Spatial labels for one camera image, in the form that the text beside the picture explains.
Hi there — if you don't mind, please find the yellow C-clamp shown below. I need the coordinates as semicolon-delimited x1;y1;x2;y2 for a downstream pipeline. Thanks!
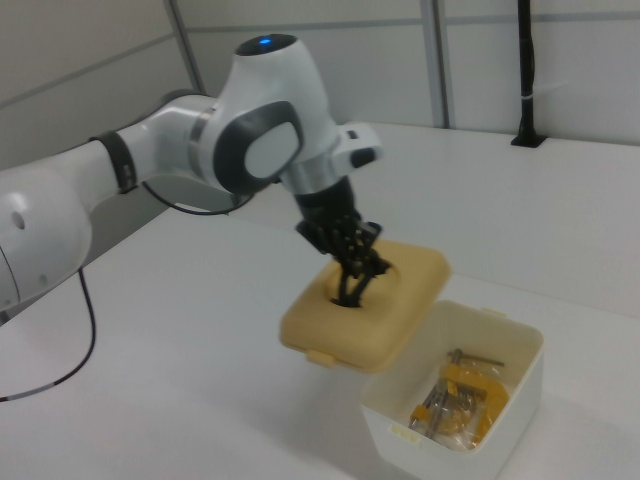
409;349;511;444

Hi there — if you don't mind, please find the black clamp-mounted pole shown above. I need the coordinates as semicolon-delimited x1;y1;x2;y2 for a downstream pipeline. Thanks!
509;0;547;149

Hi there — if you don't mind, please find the white plastic tool case base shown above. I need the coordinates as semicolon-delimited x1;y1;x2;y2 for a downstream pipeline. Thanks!
359;299;545;459

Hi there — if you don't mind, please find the grey partition corner post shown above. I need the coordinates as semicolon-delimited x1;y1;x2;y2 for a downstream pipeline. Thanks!
167;0;210;96

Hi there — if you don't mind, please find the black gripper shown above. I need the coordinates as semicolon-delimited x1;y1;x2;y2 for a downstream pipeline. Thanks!
294;180;384;254

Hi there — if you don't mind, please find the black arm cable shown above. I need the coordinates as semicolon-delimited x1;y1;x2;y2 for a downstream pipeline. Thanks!
0;179;254;404

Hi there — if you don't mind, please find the black cable strap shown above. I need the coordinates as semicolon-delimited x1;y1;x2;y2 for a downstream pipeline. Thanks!
102;130;140;195

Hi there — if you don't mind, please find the tan tool case lid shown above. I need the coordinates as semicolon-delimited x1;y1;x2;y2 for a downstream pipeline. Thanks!
278;237;454;374

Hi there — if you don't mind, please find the clear bag of metal parts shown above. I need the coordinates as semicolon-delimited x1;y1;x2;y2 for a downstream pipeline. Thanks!
414;379;501;449

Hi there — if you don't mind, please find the black lid handle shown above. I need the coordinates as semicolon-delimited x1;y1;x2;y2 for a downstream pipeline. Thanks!
330;259;399;309

